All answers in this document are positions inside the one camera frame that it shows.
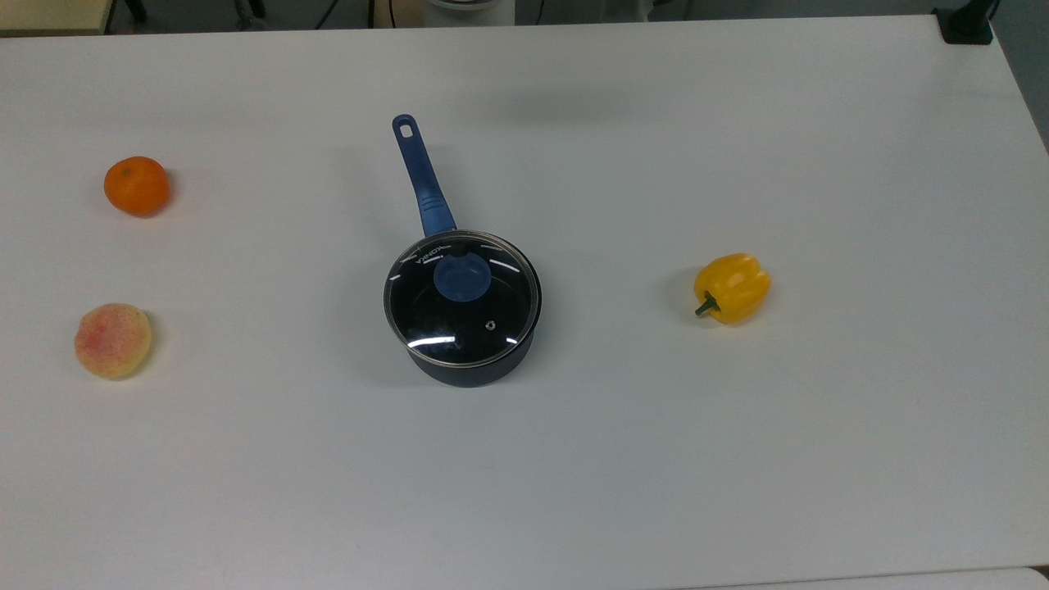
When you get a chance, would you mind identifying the glass lid with blue knob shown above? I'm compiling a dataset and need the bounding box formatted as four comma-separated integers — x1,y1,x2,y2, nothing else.
383,230,542,368

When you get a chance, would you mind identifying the dark blue saucepan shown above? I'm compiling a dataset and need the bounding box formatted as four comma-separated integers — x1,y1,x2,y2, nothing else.
383,113,543,388

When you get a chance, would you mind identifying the yellow bell pepper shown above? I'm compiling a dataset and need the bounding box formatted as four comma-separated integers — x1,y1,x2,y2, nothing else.
693,252,773,326

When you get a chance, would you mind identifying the orange mandarin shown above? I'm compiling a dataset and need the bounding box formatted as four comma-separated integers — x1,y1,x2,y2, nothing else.
103,156,172,219

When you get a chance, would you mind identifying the pink yellow peach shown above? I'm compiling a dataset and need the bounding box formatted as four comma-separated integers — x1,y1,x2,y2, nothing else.
74,303,154,381

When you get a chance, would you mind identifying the black clamp stand base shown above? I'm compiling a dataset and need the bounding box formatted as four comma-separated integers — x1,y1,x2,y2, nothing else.
937,0,1001,47

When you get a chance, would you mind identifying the beige wooden table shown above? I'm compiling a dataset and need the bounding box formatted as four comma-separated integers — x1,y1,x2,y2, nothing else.
0,0,116,38

